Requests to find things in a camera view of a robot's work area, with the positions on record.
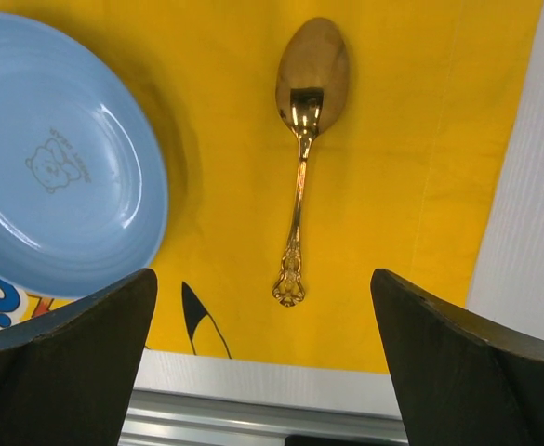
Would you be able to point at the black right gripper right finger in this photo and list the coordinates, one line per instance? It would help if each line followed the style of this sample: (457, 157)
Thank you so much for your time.
(459, 378)

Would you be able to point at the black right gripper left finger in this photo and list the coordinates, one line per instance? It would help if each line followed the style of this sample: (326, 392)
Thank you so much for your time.
(66, 377)

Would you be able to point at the blue plastic plate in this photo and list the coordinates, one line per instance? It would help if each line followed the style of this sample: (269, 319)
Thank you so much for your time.
(83, 186)

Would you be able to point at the gold spoon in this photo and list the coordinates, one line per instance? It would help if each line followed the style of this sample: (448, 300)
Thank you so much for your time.
(312, 86)

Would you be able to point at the aluminium front frame rail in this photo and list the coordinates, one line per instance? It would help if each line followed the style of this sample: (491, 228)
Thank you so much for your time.
(171, 419)

